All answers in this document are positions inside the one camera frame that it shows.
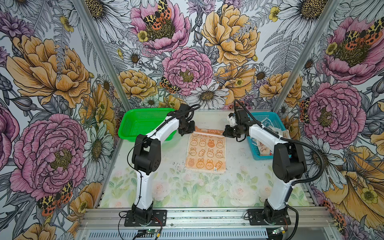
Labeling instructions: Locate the cream orange patterned towel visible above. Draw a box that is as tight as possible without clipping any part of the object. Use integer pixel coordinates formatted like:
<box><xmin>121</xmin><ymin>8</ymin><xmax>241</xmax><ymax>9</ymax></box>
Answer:
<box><xmin>250</xmin><ymin>126</ymin><xmax>289</xmax><ymax>156</ymax></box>

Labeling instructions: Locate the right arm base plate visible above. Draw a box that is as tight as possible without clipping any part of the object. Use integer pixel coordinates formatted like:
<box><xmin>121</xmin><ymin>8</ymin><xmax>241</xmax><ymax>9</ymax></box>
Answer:
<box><xmin>245</xmin><ymin>209</ymin><xmax>291</xmax><ymax>226</ymax></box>

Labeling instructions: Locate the white vented strip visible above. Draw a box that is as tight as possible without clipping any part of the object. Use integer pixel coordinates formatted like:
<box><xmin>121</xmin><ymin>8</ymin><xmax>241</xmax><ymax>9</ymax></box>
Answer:
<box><xmin>83</xmin><ymin>228</ymin><xmax>269</xmax><ymax>240</ymax></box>

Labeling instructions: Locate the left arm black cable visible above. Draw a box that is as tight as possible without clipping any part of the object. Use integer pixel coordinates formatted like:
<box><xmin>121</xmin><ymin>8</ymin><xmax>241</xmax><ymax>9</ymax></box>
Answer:
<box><xmin>117</xmin><ymin>104</ymin><xmax>201</xmax><ymax>240</ymax></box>

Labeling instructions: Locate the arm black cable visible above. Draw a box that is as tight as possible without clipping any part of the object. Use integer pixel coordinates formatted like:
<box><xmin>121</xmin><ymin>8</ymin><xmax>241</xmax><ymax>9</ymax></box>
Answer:
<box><xmin>117</xmin><ymin>104</ymin><xmax>201</xmax><ymax>240</ymax></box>
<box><xmin>233</xmin><ymin>99</ymin><xmax>325</xmax><ymax>240</ymax></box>

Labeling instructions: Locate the orange bunny towel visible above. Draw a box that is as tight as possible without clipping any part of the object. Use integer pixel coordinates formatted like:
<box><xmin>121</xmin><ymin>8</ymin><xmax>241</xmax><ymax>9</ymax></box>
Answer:
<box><xmin>185</xmin><ymin>127</ymin><xmax>226</xmax><ymax>174</ymax></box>

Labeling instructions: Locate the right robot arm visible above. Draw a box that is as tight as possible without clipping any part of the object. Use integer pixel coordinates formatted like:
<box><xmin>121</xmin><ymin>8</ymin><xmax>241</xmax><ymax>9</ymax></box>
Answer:
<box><xmin>223</xmin><ymin>109</ymin><xmax>307</xmax><ymax>225</ymax></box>

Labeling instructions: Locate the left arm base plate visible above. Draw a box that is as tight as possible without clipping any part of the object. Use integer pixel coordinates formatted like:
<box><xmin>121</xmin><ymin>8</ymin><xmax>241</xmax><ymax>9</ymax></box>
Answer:
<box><xmin>124</xmin><ymin>209</ymin><xmax>168</xmax><ymax>227</ymax></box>

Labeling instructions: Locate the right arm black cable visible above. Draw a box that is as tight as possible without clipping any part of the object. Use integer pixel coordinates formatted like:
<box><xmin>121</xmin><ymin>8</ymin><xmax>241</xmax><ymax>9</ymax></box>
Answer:
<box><xmin>233</xmin><ymin>99</ymin><xmax>325</xmax><ymax>240</ymax></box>

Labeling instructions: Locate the aluminium front rail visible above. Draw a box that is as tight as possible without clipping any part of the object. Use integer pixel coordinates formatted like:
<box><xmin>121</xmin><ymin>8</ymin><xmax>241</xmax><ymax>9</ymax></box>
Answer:
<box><xmin>79</xmin><ymin>206</ymin><xmax>335</xmax><ymax>230</ymax></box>

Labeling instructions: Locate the blue white patterned towel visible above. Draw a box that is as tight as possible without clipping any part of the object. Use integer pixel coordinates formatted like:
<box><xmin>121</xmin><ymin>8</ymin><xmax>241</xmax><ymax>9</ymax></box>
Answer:
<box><xmin>261</xmin><ymin>117</ymin><xmax>279</xmax><ymax>128</ymax></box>

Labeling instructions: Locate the green plastic basket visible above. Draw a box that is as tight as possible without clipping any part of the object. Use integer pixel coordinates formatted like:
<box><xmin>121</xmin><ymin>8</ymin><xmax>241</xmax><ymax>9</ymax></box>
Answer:
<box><xmin>118</xmin><ymin>108</ymin><xmax>174</xmax><ymax>142</ymax></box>

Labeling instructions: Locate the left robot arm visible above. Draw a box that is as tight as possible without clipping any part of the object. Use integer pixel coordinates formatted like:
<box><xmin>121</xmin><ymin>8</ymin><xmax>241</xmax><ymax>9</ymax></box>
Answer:
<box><xmin>126</xmin><ymin>104</ymin><xmax>201</xmax><ymax>226</ymax></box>

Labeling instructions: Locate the teal plastic basket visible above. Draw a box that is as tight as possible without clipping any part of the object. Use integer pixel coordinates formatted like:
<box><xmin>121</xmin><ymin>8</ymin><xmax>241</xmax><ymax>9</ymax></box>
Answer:
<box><xmin>247</xmin><ymin>112</ymin><xmax>291</xmax><ymax>161</ymax></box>

